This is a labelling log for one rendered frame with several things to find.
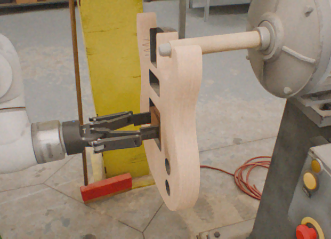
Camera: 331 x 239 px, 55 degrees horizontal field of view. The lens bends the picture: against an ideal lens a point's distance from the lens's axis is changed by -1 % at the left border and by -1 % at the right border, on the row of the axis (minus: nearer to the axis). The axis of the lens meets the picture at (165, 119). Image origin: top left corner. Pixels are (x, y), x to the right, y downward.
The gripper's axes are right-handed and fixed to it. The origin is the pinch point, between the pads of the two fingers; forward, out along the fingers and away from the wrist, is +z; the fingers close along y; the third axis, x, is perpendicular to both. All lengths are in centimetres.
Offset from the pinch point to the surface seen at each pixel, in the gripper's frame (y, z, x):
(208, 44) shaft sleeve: 9.9, 9.1, 19.8
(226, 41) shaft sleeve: 9.9, 12.8, 20.0
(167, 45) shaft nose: 9.1, 1.3, 20.2
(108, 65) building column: -85, -1, -10
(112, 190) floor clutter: -88, -7, -85
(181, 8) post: -153, 59, 5
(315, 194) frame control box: 29.2, 22.1, -3.9
